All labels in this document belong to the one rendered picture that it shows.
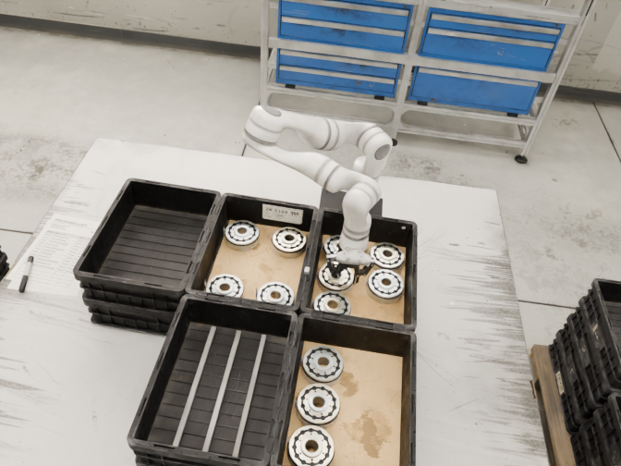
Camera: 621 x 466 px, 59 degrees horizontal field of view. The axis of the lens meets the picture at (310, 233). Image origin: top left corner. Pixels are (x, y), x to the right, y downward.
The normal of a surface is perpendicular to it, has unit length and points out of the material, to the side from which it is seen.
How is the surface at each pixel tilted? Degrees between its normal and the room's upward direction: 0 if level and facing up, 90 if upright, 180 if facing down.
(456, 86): 90
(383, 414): 0
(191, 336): 0
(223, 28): 90
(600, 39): 90
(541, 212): 0
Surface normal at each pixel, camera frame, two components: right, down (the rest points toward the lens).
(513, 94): -0.11, 0.70
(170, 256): 0.07, -0.70
